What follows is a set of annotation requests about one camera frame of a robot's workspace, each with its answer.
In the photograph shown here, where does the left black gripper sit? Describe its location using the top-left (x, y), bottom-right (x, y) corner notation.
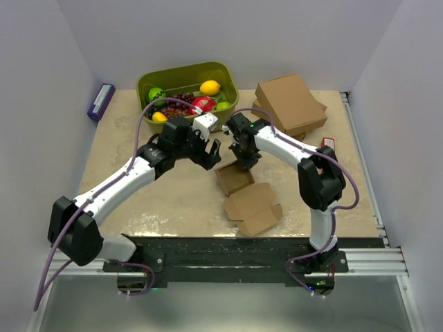
top-left (174, 123), bottom-right (220, 171)

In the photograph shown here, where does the brown cardboard box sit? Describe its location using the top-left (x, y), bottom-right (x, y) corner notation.
top-left (215, 161), bottom-right (283, 237)

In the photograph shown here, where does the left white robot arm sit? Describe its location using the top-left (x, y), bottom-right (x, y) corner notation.
top-left (48, 113), bottom-right (221, 271)

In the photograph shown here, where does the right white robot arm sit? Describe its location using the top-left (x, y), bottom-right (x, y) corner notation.
top-left (223, 113), bottom-right (346, 272)

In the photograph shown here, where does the top folded cardboard box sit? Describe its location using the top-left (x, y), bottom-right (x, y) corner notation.
top-left (255, 73), bottom-right (327, 138)

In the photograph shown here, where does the red flat box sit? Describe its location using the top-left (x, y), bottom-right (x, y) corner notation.
top-left (322, 137), bottom-right (335, 150)

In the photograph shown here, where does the purple white small box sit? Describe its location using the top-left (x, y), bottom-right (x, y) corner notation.
top-left (87, 83), bottom-right (116, 122)

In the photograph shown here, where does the small green lime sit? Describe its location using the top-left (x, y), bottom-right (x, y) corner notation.
top-left (216, 102), bottom-right (230, 110)

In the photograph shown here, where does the red dragon fruit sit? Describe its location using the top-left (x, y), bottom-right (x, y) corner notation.
top-left (192, 95), bottom-right (217, 113)

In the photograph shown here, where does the purple grape bunch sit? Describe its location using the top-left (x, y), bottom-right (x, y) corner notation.
top-left (160, 93), bottom-right (195, 119)

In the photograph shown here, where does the yellow lemon back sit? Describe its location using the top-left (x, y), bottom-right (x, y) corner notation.
top-left (199, 80), bottom-right (221, 96)

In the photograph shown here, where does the yellow lemon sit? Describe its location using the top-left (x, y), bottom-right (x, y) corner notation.
top-left (152, 111), bottom-right (168, 122)
top-left (199, 80), bottom-right (221, 96)

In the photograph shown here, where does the yellow lemon front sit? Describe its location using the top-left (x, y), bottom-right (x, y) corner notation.
top-left (152, 111), bottom-right (168, 122)

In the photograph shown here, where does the olive green plastic basket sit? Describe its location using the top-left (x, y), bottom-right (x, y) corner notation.
top-left (136, 61), bottom-right (239, 125)

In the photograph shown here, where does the green round fruit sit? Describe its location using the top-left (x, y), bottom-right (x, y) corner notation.
top-left (147, 87), bottom-right (167, 107)

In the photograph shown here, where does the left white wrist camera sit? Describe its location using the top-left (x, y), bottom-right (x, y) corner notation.
top-left (192, 113), bottom-right (219, 142)

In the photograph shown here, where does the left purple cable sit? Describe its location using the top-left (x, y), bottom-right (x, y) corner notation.
top-left (32, 97), bottom-right (201, 312)

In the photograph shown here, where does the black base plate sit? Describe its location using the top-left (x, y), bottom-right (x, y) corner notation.
top-left (102, 236), bottom-right (386, 291)

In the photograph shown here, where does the aluminium frame rail right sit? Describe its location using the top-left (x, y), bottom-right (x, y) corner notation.
top-left (340, 92), bottom-right (390, 248)

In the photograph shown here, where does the aluminium frame rail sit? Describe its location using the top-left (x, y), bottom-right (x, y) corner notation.
top-left (48, 248), bottom-right (408, 277)
top-left (340, 92), bottom-right (390, 248)

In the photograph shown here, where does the aluminium frame rail front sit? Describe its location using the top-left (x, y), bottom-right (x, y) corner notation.
top-left (48, 248), bottom-right (408, 277)

